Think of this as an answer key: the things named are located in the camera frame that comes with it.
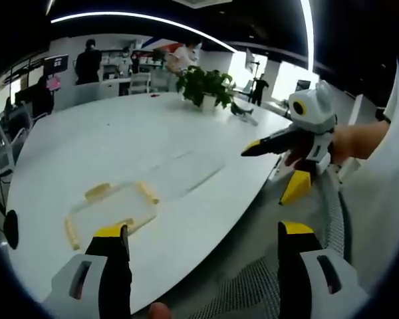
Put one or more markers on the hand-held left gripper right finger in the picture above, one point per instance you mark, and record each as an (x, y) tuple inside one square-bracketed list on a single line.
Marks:
[(291, 266)]

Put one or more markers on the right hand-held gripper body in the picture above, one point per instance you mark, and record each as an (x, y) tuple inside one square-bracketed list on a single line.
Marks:
[(314, 106)]

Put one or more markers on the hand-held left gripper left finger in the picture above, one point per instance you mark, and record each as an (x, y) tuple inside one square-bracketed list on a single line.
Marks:
[(114, 272)]

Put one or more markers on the person's right hand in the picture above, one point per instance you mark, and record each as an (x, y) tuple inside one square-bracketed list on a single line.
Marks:
[(340, 142)]

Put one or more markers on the person's left hand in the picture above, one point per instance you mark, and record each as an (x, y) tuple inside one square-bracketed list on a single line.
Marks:
[(159, 311)]

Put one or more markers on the grey mesh office chair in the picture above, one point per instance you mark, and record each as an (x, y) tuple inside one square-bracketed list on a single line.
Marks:
[(252, 289)]

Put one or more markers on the dark grey tool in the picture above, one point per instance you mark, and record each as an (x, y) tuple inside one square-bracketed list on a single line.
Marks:
[(241, 111)]

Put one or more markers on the person's white shirt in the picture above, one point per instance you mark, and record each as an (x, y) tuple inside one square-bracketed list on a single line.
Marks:
[(382, 206)]

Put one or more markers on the green potted plant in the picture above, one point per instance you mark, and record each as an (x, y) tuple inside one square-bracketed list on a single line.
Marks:
[(203, 84)]

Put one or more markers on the black round object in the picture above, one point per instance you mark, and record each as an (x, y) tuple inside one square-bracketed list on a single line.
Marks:
[(11, 229)]

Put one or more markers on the small red object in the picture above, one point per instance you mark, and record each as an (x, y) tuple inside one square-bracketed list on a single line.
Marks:
[(154, 96)]

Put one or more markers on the white chair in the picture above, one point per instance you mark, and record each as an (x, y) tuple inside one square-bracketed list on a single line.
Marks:
[(140, 83)]

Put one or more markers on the long ceiling light strip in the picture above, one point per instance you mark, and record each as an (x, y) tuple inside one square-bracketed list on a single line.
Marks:
[(146, 18)]

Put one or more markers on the black monitor screen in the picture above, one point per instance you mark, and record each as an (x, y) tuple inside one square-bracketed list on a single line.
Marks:
[(56, 63)]

